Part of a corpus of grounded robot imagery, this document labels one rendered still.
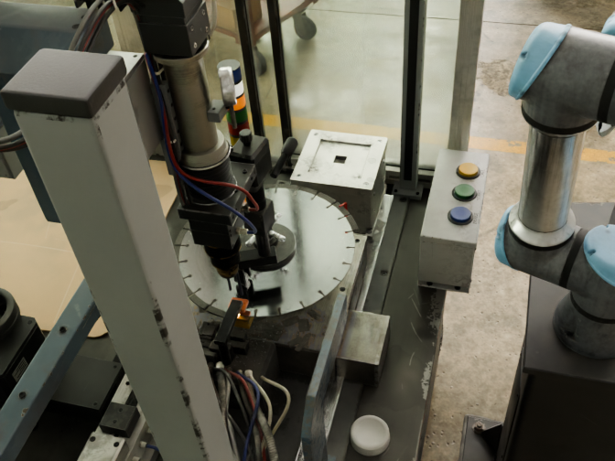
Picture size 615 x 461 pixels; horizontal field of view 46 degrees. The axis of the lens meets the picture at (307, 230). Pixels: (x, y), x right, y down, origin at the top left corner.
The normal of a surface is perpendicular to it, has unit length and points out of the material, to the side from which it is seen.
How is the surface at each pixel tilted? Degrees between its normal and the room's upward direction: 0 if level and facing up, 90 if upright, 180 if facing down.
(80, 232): 90
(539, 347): 0
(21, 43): 59
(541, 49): 42
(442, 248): 90
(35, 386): 0
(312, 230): 0
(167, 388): 90
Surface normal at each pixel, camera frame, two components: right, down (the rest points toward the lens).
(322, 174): -0.07, -0.71
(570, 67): -0.48, 0.07
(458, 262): -0.26, 0.69
